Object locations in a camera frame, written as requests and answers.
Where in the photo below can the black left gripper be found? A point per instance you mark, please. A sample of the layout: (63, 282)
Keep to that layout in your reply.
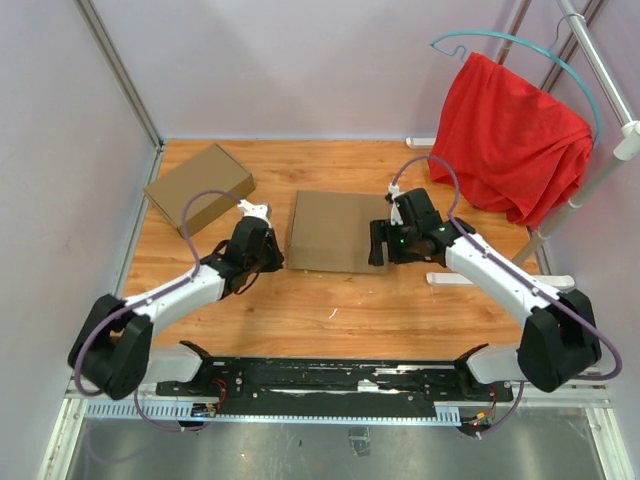
(277, 260)

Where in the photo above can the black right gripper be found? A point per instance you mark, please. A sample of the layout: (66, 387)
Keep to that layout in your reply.
(381, 231)

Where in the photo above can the brown cardboard box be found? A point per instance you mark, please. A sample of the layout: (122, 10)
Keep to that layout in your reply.
(329, 232)
(201, 189)

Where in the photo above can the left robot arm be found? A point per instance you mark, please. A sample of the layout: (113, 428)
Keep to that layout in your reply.
(114, 349)

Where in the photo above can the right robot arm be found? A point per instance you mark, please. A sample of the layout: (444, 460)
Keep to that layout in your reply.
(558, 340)

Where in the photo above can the folded brown cardboard box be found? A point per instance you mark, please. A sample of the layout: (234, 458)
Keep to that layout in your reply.
(201, 189)

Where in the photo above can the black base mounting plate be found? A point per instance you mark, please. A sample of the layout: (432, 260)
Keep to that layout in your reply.
(325, 385)

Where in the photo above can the red cloth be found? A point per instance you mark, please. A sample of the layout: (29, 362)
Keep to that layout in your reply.
(509, 146)

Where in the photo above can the teal clothes hanger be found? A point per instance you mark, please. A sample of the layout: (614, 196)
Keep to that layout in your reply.
(462, 53)

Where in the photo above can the white clothes rack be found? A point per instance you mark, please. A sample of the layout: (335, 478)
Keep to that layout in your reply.
(625, 151)

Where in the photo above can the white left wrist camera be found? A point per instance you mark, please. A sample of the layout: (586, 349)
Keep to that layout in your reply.
(260, 211)

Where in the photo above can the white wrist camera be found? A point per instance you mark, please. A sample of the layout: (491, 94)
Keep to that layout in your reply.
(393, 192)
(260, 211)

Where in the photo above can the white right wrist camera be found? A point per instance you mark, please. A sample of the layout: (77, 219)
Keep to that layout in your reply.
(393, 192)

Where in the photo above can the grey slotted cable duct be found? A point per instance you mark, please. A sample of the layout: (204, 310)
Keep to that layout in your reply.
(198, 412)

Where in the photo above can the aluminium frame rail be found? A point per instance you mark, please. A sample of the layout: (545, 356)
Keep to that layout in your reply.
(571, 433)

